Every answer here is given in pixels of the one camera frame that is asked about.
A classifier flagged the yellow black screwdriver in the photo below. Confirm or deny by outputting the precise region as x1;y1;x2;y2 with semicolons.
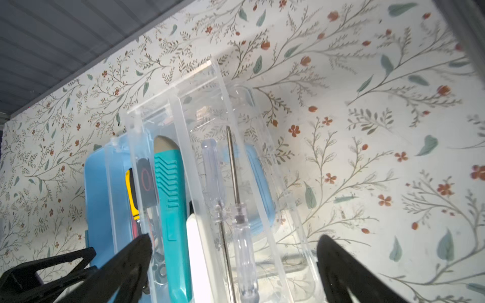
125;169;141;238

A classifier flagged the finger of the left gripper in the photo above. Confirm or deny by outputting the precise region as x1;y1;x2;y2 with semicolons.
0;247;99;303

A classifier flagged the blue plastic tool box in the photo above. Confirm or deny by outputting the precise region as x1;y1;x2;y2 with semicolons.
84;60;324;302

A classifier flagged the clear handled small screwdriver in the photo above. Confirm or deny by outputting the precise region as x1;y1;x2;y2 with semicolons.
202;138;237;302

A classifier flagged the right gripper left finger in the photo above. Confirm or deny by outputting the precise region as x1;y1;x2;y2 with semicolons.
60;234;152;302

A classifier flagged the black white precision screwdriver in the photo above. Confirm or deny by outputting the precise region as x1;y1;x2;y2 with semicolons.
186;202;214;303

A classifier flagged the teal utility knife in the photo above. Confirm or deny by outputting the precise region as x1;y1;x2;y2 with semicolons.
154;136;193;302

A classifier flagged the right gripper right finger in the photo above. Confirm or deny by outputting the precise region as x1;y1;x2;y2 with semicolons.
317;235;405;302

